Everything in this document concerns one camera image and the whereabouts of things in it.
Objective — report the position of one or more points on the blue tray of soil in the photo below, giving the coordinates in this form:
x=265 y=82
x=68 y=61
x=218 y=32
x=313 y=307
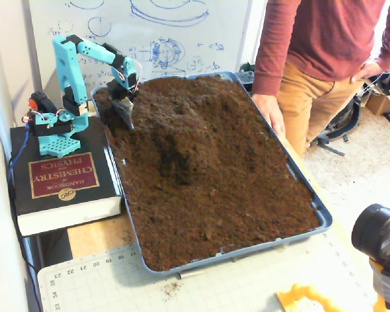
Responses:
x=214 y=188

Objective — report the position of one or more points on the person's right hand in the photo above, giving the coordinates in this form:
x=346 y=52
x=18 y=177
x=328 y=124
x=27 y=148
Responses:
x=271 y=112

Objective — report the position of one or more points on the grey-green cutting mat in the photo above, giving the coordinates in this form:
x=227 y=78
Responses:
x=214 y=292

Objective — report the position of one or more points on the grey taped camera stand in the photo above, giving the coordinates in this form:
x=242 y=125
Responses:
x=388 y=286

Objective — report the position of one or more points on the person's right forearm red sleeve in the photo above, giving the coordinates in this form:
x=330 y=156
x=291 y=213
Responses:
x=268 y=74

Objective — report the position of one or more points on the person in red shirt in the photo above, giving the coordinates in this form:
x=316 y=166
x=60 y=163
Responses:
x=325 y=39

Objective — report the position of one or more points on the black chemistry handbook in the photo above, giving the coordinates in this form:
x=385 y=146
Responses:
x=65 y=175

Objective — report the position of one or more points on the blue plastic tray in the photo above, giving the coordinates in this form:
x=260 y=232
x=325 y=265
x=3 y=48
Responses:
x=325 y=221

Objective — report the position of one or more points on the foil-wrapped scoop gripper finger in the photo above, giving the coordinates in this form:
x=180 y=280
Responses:
x=125 y=113

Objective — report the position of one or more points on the black backpack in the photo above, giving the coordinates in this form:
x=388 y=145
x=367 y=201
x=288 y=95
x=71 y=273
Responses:
x=341 y=123

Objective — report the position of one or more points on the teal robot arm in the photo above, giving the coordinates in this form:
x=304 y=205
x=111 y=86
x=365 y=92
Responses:
x=68 y=71

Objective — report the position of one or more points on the yellow plastic object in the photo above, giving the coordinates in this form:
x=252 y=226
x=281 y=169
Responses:
x=289 y=297

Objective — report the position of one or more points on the blue mesh basket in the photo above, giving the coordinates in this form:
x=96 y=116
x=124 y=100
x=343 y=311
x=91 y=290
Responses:
x=245 y=76

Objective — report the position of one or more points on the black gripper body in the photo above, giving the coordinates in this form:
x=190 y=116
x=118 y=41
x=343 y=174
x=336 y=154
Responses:
x=119 y=97

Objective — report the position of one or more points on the metal rod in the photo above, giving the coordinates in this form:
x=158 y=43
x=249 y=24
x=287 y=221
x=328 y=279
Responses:
x=191 y=274

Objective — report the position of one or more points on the whiteboard with blue drawings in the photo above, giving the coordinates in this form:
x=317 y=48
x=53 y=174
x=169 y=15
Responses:
x=188 y=35

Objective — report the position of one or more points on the person's left hand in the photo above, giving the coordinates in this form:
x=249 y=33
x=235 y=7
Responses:
x=369 y=70

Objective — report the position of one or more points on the black camera lens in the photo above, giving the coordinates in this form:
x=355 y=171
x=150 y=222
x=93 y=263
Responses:
x=375 y=232

